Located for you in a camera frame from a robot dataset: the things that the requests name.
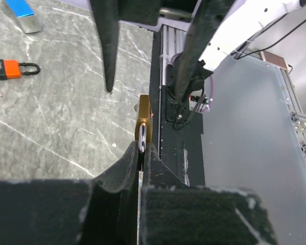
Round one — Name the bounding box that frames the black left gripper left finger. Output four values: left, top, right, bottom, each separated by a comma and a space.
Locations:
79, 141, 139, 244

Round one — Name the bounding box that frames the blue silver box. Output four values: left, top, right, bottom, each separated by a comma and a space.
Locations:
4, 0, 41, 34

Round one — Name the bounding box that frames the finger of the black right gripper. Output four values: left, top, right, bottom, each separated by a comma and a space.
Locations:
174, 0, 235, 104
90, 0, 119, 92

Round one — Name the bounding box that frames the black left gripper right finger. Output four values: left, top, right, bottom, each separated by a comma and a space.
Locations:
139, 144, 277, 244

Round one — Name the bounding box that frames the aluminium frame rail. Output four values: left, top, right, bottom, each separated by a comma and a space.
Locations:
260, 50, 306, 169

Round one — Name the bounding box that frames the orange black padlock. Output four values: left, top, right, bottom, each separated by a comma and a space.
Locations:
0, 59, 41, 80

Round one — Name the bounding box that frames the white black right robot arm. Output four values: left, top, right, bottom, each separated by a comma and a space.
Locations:
90, 1, 306, 104

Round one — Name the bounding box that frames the brass padlock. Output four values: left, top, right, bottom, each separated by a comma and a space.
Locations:
135, 94, 153, 153

